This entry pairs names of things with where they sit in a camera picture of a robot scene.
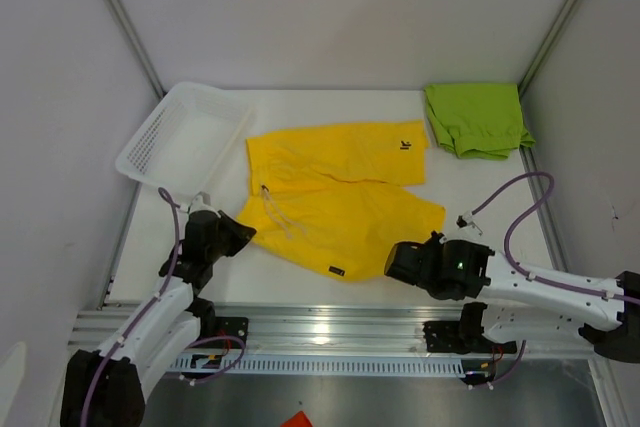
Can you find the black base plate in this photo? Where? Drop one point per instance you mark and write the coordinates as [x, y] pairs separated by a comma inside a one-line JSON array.
[[225, 329], [457, 337]]

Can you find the aluminium mounting rail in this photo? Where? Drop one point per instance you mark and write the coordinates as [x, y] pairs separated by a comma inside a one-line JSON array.
[[331, 330]]

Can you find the corner aluminium post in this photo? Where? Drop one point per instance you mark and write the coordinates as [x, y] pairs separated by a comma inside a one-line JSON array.
[[558, 26], [135, 45]]

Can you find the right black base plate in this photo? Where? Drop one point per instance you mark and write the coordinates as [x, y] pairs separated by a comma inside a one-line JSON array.
[[457, 337]]

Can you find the white plastic basket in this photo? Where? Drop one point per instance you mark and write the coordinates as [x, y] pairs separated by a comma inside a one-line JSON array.
[[185, 138]]

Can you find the slotted cable duct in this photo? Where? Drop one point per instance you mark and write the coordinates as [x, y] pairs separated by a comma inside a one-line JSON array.
[[414, 366]]

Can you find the yellow shorts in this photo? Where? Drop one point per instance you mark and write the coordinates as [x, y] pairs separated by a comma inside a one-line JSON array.
[[334, 199]]

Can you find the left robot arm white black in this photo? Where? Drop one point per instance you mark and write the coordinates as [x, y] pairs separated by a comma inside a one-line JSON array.
[[110, 385]]

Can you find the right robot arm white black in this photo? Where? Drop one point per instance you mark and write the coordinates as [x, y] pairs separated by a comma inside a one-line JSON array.
[[504, 305]]

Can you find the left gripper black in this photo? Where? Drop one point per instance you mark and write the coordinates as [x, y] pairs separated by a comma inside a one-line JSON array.
[[241, 234]]

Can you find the right corner aluminium post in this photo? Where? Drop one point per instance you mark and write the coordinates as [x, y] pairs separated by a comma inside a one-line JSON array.
[[558, 26]]

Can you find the left corner aluminium post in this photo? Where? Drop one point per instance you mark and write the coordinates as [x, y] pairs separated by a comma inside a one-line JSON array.
[[135, 45]]

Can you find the lime green shorts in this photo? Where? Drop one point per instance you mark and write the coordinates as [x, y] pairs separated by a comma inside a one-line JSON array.
[[477, 120]]

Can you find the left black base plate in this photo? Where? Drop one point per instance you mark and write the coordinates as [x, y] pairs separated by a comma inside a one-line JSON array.
[[225, 329]]

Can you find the orange object at bottom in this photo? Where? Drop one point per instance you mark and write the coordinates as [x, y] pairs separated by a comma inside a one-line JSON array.
[[298, 420]]

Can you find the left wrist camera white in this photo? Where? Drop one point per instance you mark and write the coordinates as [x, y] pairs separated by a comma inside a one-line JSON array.
[[201, 202]]

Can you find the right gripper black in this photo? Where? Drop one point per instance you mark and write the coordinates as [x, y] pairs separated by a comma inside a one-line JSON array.
[[436, 241]]

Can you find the right side aluminium rail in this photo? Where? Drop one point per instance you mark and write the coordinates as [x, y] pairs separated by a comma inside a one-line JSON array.
[[541, 189]]

